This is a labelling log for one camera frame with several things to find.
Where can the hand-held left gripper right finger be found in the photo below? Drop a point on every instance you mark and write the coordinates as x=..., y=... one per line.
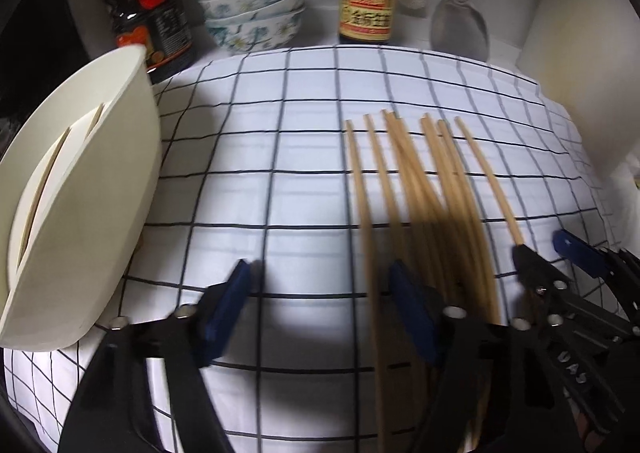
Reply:
x=415, y=313

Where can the white cutting board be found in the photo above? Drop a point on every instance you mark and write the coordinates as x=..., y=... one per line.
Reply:
x=585, y=73

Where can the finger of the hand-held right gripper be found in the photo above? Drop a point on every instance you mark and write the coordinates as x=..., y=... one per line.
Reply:
x=537, y=273
x=575, y=248

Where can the black appliance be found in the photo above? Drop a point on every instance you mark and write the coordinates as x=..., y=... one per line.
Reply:
x=45, y=33

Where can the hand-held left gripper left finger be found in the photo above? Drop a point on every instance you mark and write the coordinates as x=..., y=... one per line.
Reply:
x=227, y=305

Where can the light wooden chopstick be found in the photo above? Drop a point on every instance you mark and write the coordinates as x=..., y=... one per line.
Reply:
x=94, y=120
x=47, y=183
x=487, y=178

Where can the white black checked cloth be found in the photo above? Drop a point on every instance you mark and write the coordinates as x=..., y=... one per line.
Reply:
x=280, y=173

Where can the row of wooden chopsticks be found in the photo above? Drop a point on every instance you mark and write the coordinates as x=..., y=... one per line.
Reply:
x=415, y=183

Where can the dark soy sauce jug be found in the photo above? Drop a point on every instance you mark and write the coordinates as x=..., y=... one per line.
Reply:
x=150, y=18

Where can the white chopstick holder container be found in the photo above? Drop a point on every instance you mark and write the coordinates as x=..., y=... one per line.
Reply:
x=100, y=213

